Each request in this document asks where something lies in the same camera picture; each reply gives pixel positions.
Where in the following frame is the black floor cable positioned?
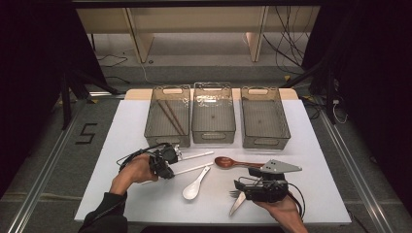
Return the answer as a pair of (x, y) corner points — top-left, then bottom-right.
(96, 53), (129, 68)

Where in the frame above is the white ceramic spoon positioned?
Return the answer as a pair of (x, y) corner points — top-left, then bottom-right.
(182, 165), (212, 201)

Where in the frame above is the clear transparent plastic bin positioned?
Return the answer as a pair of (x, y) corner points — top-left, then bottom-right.
(191, 82), (237, 145)

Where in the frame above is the black tripod stand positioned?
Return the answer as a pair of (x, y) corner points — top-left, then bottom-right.
(59, 69), (120, 130)

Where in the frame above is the left hand-held gripper cable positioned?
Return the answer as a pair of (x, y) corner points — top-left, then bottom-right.
(116, 143), (169, 173)

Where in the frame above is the aluminium floor rail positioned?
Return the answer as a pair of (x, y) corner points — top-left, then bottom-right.
(6, 106), (86, 233)
(319, 110), (395, 233)

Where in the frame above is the person's right hand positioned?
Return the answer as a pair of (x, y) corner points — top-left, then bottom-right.
(254, 195), (304, 227)

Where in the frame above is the white table mat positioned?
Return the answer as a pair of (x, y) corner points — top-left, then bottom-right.
(74, 98), (353, 226)

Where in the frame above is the beige wooden desk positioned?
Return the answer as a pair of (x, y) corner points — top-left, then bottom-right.
(76, 5), (322, 64)

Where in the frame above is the right hand-held gripper cable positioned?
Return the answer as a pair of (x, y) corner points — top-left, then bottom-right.
(286, 183), (307, 221)

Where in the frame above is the bundle of black cables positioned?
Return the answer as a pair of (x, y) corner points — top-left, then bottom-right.
(261, 6), (312, 76)

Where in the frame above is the white floor cable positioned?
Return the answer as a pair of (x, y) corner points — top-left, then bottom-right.
(139, 62), (157, 85)

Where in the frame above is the black curtain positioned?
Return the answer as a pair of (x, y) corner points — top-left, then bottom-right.
(302, 0), (412, 215)
(0, 0), (109, 195)

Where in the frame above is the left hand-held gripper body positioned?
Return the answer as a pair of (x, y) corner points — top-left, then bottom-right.
(149, 147), (169, 179)

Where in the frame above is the grey transparent plastic bin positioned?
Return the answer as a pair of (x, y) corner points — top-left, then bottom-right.
(240, 85), (292, 150)
(144, 84), (192, 150)

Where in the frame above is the metal knife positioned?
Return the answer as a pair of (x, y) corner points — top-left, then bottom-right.
(228, 192), (248, 217)

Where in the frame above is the hand-held gripper cable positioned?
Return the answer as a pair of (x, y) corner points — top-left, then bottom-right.
(286, 183), (307, 221)
(116, 143), (169, 173)

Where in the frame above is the person's left hand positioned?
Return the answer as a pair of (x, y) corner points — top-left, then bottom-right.
(111, 154), (159, 197)

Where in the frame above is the brown wooden chopstick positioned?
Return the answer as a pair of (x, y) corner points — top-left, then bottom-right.
(164, 100), (189, 136)
(156, 100), (183, 137)

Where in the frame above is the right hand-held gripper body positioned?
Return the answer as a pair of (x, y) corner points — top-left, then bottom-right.
(243, 158), (303, 203)

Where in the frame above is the black metal stand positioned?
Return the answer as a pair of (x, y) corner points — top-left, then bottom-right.
(280, 57), (338, 125)

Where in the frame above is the brown wooden spoon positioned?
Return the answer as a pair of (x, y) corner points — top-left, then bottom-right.
(214, 156), (265, 170)

